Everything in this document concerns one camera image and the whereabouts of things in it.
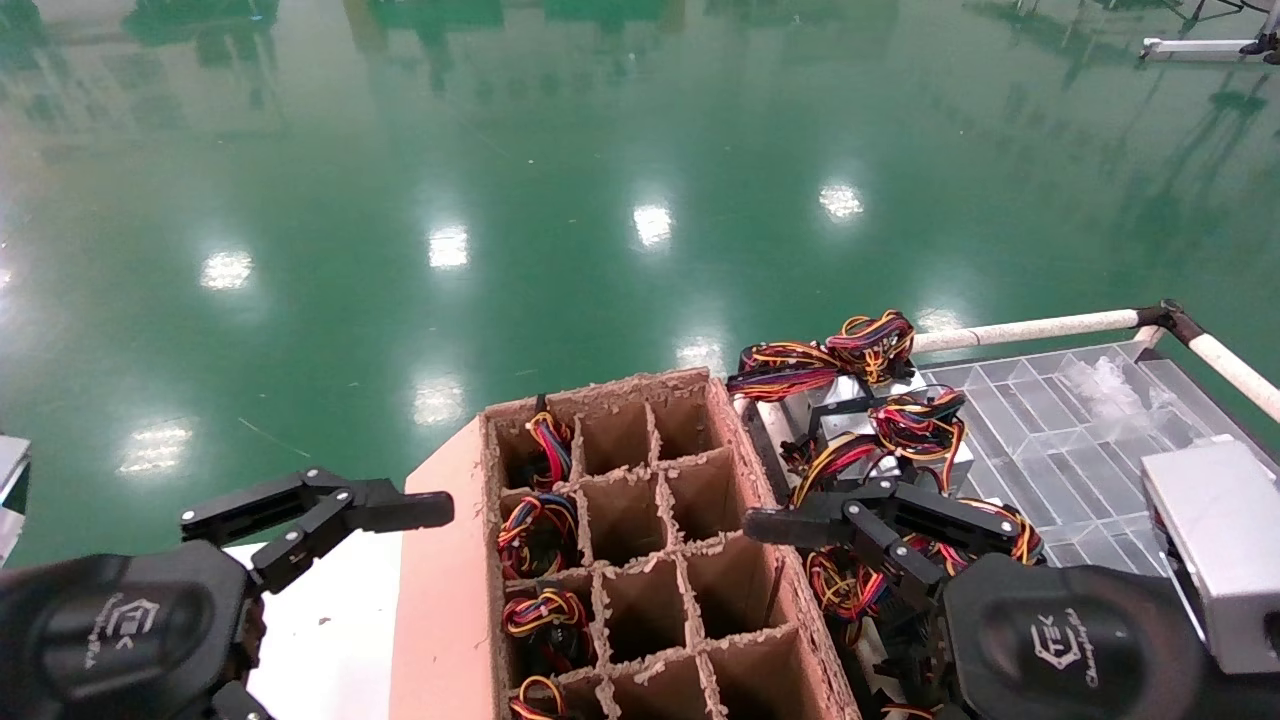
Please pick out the white padded rail pipe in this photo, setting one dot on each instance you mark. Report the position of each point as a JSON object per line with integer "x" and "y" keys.
{"x": 1240, "y": 372}
{"x": 772, "y": 425}
{"x": 1030, "y": 328}

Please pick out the pink foam board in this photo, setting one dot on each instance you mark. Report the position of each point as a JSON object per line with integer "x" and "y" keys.
{"x": 440, "y": 600}

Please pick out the crumpled clear plastic bag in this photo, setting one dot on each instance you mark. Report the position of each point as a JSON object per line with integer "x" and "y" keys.
{"x": 1105, "y": 388}

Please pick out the grey metal object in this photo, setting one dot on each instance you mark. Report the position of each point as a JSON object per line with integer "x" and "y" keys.
{"x": 12, "y": 490}

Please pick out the clear plastic divided tray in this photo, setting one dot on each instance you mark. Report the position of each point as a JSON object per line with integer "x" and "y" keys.
{"x": 1060, "y": 450}

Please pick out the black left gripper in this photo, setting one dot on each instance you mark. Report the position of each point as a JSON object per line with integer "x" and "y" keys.
{"x": 110, "y": 640}

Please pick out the white stand base beam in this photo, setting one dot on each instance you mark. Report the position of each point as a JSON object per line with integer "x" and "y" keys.
{"x": 1200, "y": 47}

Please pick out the black rail corner joint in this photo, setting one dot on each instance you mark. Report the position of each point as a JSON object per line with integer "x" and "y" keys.
{"x": 1165, "y": 318}

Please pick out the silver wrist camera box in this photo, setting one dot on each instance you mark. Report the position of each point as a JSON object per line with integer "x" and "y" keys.
{"x": 1225, "y": 550}

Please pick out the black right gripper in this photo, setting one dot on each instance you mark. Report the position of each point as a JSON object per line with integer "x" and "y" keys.
{"x": 1070, "y": 650}

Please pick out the brown divided cardboard box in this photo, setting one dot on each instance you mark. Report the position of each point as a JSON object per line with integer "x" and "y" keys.
{"x": 720, "y": 610}

